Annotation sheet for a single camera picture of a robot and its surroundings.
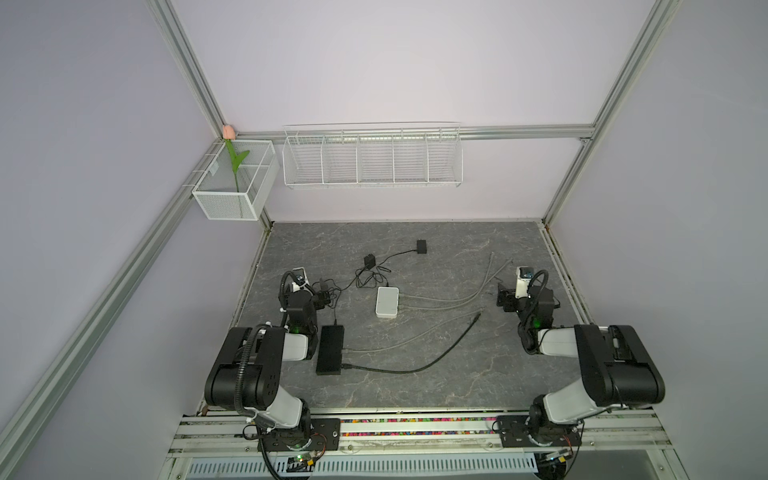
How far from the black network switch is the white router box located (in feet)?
0.43

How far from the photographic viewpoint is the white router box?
96 centimetres

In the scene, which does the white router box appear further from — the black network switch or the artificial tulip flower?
the artificial tulip flower

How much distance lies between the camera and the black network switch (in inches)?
34.0
